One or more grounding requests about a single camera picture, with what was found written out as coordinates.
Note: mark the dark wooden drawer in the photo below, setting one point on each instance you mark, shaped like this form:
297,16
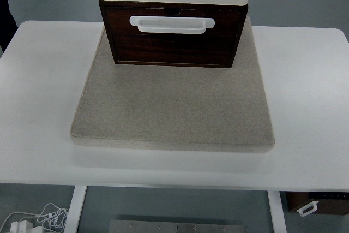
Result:
117,25

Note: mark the beige fabric mat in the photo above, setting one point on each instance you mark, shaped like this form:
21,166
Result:
174,107

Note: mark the grey metal plate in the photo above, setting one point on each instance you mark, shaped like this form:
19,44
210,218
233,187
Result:
177,227

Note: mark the white table leg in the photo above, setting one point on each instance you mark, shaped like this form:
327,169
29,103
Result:
75,211
276,214

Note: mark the brown wooden box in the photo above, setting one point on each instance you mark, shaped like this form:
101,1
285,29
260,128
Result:
300,200

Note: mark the person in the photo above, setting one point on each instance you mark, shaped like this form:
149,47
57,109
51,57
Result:
5,17

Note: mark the white charger block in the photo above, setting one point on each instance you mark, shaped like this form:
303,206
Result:
20,227

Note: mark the dark wooden cabinet frame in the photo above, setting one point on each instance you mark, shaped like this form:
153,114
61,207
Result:
174,50

